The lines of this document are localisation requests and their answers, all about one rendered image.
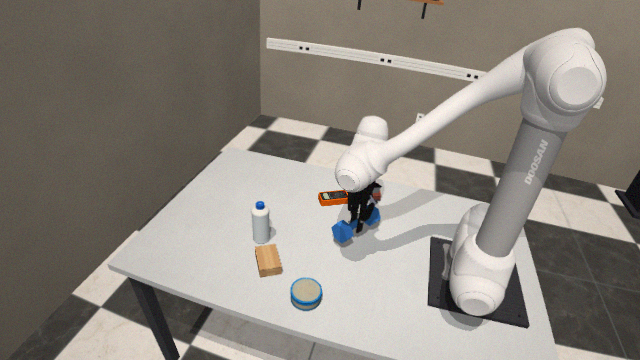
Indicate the white bottle with blue cap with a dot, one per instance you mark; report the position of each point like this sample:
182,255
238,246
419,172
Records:
260,223

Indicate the orange digital multimeter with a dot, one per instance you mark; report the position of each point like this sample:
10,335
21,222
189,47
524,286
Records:
333,197

